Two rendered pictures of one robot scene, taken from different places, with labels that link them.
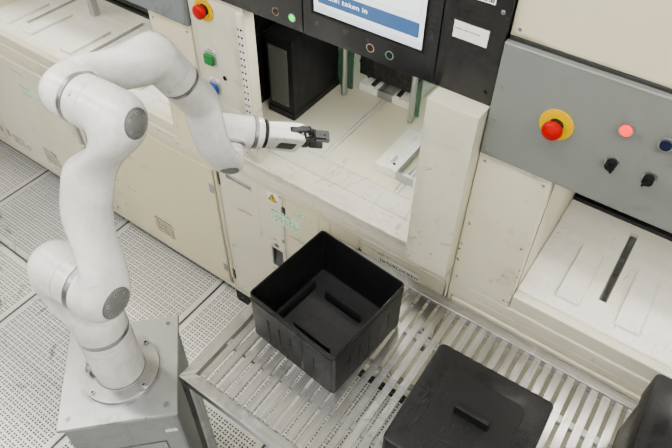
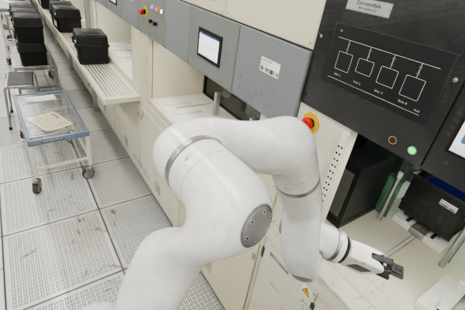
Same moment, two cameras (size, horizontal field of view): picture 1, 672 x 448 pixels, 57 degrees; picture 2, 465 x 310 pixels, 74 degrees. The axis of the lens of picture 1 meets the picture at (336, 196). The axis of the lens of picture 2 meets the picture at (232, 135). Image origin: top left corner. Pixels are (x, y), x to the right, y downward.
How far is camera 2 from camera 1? 0.79 m
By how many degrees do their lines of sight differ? 22
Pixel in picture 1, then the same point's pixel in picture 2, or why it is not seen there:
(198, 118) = (297, 220)
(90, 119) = (200, 200)
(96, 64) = (228, 134)
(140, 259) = not seen: hidden behind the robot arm
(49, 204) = (144, 215)
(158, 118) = not seen: hidden behind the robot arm
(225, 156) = (308, 268)
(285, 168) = (328, 271)
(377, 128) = (411, 261)
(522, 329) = not seen: outside the picture
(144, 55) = (286, 140)
